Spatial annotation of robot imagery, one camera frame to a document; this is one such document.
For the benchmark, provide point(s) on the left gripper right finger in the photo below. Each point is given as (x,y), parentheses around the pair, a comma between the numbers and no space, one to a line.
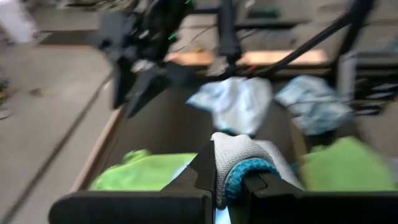
(311,208)

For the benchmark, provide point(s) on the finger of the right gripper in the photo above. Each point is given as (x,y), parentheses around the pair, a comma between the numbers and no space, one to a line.
(122,84)
(146,87)

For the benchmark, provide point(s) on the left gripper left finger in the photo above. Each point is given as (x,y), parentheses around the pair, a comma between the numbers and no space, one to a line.
(140,208)

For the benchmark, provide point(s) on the green microfiber towel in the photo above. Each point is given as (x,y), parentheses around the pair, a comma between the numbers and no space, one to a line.
(345,168)
(140,174)

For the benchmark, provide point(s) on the light blue microfiber towel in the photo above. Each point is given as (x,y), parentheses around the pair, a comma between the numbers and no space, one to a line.
(236,149)
(311,102)
(236,102)

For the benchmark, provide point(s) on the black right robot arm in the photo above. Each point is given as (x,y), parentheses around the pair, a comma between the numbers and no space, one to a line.
(168,18)

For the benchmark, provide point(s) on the black table mat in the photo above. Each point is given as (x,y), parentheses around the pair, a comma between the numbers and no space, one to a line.
(174,124)

